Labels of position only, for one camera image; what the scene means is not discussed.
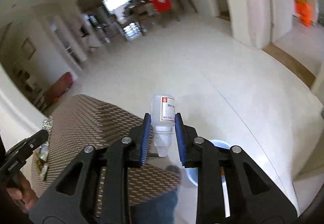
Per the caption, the dark red bench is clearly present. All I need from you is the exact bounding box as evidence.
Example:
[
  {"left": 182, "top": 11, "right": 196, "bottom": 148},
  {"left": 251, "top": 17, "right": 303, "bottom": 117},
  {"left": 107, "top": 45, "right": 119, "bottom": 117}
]
[{"left": 45, "top": 72, "right": 73, "bottom": 106}]

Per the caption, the person's left hand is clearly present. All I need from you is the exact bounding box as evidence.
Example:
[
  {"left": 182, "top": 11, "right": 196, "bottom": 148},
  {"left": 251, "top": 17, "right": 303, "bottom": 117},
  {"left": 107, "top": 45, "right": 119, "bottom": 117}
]
[{"left": 6, "top": 175, "right": 38, "bottom": 213}]

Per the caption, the brown polka dot tablecloth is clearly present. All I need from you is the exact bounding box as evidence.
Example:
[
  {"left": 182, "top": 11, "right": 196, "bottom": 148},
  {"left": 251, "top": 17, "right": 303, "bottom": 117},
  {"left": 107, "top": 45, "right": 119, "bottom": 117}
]
[{"left": 30, "top": 94, "right": 182, "bottom": 208}]

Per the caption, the red covered dining chair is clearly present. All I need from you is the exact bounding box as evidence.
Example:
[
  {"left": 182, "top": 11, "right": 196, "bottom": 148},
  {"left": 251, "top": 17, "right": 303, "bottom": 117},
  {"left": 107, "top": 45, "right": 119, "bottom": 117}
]
[{"left": 148, "top": 0, "right": 180, "bottom": 22}]

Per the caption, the person's blue jeans leg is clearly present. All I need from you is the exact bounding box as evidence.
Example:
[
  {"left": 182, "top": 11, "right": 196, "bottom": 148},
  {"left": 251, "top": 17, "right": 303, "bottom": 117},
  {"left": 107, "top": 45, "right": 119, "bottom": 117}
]
[{"left": 130, "top": 188, "right": 178, "bottom": 224}]

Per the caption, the white printed ointment tube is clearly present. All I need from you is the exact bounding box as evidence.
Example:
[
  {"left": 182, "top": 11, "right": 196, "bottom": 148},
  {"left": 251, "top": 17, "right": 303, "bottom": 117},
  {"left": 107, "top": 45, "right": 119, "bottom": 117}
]
[{"left": 33, "top": 116, "right": 53, "bottom": 181}]

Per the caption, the white plastic medicine bottle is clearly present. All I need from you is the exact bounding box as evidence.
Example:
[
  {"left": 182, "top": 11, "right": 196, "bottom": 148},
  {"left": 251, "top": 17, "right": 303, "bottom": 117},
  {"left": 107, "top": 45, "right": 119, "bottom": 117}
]
[{"left": 150, "top": 94, "right": 175, "bottom": 158}]

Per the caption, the light blue trash bucket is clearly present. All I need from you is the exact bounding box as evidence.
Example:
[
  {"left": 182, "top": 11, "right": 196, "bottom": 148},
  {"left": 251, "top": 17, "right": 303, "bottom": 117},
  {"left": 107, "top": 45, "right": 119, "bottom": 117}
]
[{"left": 184, "top": 139, "right": 232, "bottom": 187}]

